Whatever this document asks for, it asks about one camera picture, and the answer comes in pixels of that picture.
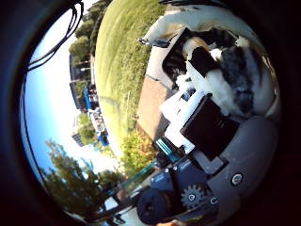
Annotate zebra plush toy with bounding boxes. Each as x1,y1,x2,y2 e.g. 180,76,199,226
177,36,264,119

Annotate blue ribbed box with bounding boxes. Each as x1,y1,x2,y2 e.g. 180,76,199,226
154,137,177,156

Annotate black slatted plastic basket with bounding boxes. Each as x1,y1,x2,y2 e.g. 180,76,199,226
162,26,239,86

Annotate thin black cable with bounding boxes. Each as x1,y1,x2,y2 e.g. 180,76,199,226
20,74,48,189

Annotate black cable bundle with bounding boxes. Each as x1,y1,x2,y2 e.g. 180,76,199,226
26,0,86,72

